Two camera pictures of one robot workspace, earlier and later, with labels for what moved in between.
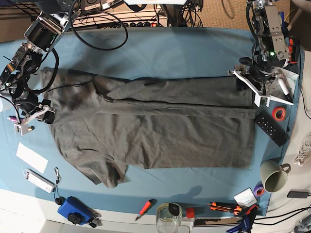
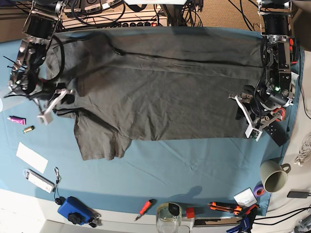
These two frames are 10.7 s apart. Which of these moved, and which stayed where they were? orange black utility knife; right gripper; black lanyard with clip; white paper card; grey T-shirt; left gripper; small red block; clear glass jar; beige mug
Moved: left gripper; grey T-shirt; right gripper
Stayed: small red block; beige mug; clear glass jar; orange black utility knife; white paper card; black lanyard with clip
